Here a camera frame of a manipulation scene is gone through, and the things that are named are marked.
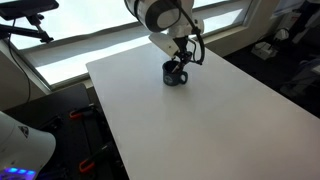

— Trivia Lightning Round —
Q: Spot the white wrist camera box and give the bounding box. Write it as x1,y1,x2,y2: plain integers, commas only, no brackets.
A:
147,32,179,58

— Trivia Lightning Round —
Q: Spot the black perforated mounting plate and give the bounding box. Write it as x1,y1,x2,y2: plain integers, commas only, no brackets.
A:
0,83,129,180

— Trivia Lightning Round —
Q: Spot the white robot base blue light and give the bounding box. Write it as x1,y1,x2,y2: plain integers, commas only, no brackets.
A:
0,110,57,180

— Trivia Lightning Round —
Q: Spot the thin black hanging cable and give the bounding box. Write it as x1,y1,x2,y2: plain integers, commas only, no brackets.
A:
7,19,33,104

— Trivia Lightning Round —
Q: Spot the grey window frame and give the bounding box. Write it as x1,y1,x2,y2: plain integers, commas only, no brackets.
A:
13,0,264,92

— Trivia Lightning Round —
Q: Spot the dark teal mug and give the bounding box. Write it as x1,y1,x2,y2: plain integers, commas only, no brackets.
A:
161,59,189,87

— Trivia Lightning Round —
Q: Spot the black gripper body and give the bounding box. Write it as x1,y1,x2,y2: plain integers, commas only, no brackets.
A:
171,34,195,57

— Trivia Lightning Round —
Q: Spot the black orange clamp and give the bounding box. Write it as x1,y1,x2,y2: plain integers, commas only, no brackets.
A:
78,142,117,174
68,103,97,121

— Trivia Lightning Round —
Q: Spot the white power adapter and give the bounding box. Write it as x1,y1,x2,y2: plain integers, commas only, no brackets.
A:
250,41,278,61

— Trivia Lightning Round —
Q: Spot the orange white marker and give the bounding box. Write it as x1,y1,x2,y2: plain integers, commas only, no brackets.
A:
171,61,183,73

